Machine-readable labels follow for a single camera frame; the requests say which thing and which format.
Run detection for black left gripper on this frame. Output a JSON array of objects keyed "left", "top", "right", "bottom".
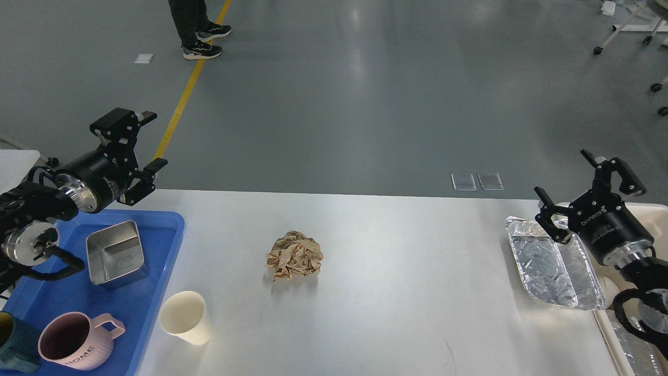
[{"left": 55, "top": 108, "right": 168, "bottom": 214}]

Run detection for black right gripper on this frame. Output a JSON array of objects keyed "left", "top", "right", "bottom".
[{"left": 534, "top": 148, "right": 654, "bottom": 266}]

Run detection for stainless steel rectangular tin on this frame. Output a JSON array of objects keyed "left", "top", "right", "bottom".
[{"left": 86, "top": 220, "right": 149, "bottom": 290}]

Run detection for pink mug dark inside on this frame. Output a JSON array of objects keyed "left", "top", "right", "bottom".
[{"left": 37, "top": 311, "right": 126, "bottom": 371}]

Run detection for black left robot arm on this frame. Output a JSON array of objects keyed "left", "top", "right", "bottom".
[{"left": 1, "top": 108, "right": 167, "bottom": 291}]

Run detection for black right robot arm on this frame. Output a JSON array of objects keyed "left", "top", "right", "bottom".
[{"left": 534, "top": 149, "right": 667, "bottom": 356}]

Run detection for aluminium foil tray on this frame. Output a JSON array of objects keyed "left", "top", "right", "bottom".
[{"left": 504, "top": 216, "right": 608, "bottom": 310}]

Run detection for clear floor plate right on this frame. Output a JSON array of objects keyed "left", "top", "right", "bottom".
[{"left": 477, "top": 173, "right": 504, "bottom": 191}]

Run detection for clear floor plate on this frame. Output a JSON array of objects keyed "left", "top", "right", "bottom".
[
  {"left": 477, "top": 173, "right": 504, "bottom": 191},
  {"left": 451, "top": 173, "right": 477, "bottom": 191}
]

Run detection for white paper on floor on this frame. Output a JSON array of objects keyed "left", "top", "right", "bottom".
[{"left": 134, "top": 53, "right": 155, "bottom": 64}]

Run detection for white side table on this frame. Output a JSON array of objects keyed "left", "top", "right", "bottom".
[{"left": 1, "top": 149, "right": 41, "bottom": 194}]

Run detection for clear floor plate left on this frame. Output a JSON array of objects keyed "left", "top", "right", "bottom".
[{"left": 451, "top": 173, "right": 477, "bottom": 191}]

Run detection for standing person legs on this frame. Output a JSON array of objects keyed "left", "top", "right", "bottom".
[{"left": 169, "top": 1, "right": 232, "bottom": 61}]

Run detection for cream plastic bin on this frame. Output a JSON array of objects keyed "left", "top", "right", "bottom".
[{"left": 594, "top": 203, "right": 667, "bottom": 375}]

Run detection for cream paper cup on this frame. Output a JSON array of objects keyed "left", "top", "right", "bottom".
[{"left": 158, "top": 290, "right": 214, "bottom": 346}]

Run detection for crumpled brown paper ball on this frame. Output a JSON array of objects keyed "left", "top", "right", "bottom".
[{"left": 266, "top": 231, "right": 324, "bottom": 282}]

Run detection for teal cup in tray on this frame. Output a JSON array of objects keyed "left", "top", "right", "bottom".
[{"left": 1, "top": 311, "right": 41, "bottom": 374}]

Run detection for white wheeled cart frame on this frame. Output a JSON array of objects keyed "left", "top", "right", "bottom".
[{"left": 592, "top": 0, "right": 668, "bottom": 116}]

